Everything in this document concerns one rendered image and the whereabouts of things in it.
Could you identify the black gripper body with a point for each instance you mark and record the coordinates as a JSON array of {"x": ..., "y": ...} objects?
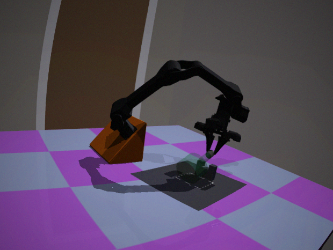
[{"x": 226, "y": 134}]

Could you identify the dark grey square mat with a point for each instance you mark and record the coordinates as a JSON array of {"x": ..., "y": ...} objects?
[{"x": 198, "y": 195}]

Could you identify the green glass bottle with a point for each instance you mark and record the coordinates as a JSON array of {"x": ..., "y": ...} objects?
[{"x": 193, "y": 167}]

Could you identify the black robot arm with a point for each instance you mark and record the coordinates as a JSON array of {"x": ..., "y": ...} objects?
[{"x": 169, "y": 74}]

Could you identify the grey posts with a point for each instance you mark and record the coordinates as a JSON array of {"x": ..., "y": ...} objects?
[{"x": 211, "y": 172}]

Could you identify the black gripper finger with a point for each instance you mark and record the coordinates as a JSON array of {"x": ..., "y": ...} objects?
[
  {"x": 221, "y": 142},
  {"x": 209, "y": 140}
]

